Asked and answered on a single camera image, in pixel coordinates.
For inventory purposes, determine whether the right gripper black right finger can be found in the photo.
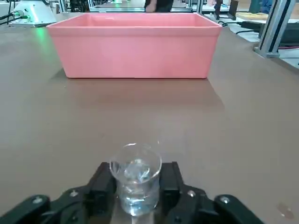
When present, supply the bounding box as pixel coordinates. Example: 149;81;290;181
154;161;267;224

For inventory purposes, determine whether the small black power adapter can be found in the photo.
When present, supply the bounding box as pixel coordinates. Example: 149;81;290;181
242;21;267;31

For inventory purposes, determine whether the black stand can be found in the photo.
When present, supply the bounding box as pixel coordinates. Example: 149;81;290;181
214;0;236;21

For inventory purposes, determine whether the person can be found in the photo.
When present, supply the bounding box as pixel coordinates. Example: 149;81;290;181
144;0;174;13

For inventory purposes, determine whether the small glass beaker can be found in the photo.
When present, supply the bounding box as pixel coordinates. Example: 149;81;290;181
109;142;163;217

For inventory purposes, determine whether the aluminium frame post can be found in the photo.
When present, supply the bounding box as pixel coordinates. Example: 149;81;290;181
254;0;299;58

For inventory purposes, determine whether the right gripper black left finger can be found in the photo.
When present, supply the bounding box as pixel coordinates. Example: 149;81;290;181
0;161;117;224

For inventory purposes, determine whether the pink plastic container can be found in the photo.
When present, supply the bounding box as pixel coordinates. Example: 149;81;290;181
46;13;222;80

